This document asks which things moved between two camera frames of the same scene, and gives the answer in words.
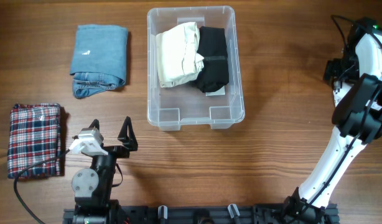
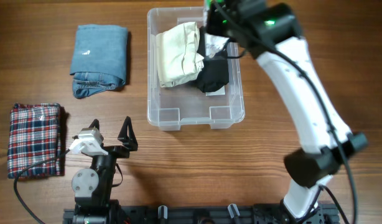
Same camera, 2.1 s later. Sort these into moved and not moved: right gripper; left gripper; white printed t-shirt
Moved: right gripper; white printed t-shirt
Not moved: left gripper
